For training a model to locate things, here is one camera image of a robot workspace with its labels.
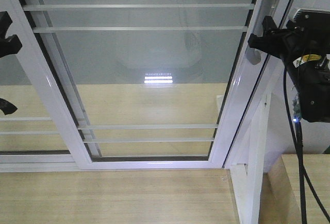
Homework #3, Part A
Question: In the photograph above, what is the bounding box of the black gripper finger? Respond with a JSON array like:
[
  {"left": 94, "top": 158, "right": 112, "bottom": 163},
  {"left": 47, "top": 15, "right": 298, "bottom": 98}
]
[
  {"left": 0, "top": 98, "right": 18, "bottom": 115},
  {"left": 0, "top": 11, "right": 22, "bottom": 58}
]

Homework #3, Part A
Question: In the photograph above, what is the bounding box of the white framed sliding glass door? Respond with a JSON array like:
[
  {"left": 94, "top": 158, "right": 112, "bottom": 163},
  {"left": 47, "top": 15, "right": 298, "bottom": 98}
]
[{"left": 1, "top": 0, "right": 293, "bottom": 171}]

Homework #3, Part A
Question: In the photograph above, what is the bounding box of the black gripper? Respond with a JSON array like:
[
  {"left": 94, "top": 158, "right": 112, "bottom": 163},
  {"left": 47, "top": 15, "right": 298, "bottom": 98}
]
[{"left": 248, "top": 15, "right": 329, "bottom": 123}]

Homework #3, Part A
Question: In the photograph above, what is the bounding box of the grey door handle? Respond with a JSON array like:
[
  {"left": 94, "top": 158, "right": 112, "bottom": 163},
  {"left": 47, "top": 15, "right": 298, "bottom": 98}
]
[{"left": 245, "top": 47, "right": 261, "bottom": 65}]

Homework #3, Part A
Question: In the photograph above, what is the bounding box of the black cable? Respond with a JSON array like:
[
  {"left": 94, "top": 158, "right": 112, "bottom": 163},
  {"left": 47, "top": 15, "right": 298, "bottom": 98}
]
[{"left": 283, "top": 64, "right": 330, "bottom": 224}]

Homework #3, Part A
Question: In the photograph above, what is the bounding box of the fixed white glass panel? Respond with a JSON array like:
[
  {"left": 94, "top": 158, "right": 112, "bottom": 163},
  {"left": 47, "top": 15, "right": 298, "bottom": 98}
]
[{"left": 0, "top": 10, "right": 104, "bottom": 173}]

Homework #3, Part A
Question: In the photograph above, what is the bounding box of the white wooden brace post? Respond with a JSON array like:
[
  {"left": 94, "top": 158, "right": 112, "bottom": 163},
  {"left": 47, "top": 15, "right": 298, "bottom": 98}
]
[{"left": 230, "top": 93, "right": 271, "bottom": 223}]

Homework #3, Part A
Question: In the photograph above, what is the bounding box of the white door jamb frame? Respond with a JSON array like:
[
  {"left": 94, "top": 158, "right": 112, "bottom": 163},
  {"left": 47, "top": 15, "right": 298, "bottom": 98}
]
[{"left": 209, "top": 0, "right": 294, "bottom": 168}]

